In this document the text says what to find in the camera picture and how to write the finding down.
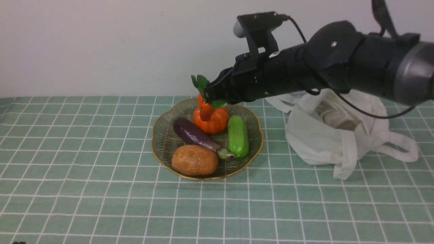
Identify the brown toy potato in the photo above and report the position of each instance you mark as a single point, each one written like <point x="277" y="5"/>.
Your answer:
<point x="194" y="160"/>

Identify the green checkered tablecloth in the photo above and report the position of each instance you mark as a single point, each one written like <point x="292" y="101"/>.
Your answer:
<point x="80" y="170"/>

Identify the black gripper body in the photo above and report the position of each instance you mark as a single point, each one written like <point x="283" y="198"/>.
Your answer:
<point x="245" y="80"/>

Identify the purple toy eggplant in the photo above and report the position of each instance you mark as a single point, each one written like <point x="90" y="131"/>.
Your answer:
<point x="192" y="135"/>

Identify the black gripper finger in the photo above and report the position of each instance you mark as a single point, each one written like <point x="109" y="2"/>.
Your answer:
<point x="221" y="89"/>

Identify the orange toy carrot with leaves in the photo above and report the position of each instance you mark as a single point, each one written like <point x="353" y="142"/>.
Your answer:
<point x="206" y="109"/>

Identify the white cloth tote bag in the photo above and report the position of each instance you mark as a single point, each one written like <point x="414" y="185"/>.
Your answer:
<point x="323" y="130"/>

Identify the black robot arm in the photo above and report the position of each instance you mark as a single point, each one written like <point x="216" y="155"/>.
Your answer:
<point x="337" y="57"/>

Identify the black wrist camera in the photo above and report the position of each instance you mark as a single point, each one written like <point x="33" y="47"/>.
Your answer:
<point x="257" y="29"/>

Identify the green toy cucumber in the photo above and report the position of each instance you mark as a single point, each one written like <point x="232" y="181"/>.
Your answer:
<point x="237" y="135"/>

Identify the orange toy pumpkin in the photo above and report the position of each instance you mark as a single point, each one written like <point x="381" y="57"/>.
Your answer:
<point x="217" y="123"/>

